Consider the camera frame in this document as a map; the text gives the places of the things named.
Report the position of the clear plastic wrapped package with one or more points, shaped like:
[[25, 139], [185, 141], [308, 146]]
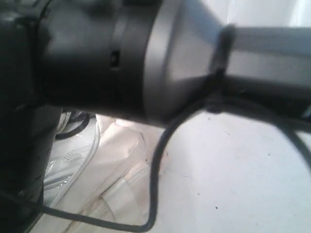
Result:
[[76, 141]]

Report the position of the cream canvas duffel bag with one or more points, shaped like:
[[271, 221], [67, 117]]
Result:
[[114, 184]]

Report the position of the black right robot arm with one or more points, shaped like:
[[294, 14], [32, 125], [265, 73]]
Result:
[[156, 62]]

